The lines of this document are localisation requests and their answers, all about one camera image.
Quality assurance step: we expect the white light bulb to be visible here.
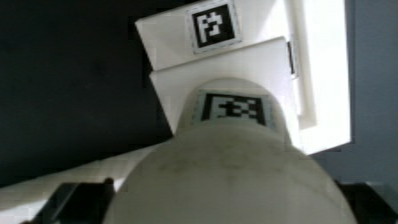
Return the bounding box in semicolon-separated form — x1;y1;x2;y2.
101;77;360;224

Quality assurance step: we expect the white lamp base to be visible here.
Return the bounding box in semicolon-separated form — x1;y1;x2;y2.
135;0;298;131

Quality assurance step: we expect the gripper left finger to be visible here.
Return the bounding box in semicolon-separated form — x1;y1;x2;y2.
24;178;115;224

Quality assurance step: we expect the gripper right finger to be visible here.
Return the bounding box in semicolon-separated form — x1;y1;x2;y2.
337;182;398;224

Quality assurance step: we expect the white L-shaped wall fence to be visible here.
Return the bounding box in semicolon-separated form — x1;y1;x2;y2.
0;0;350;224

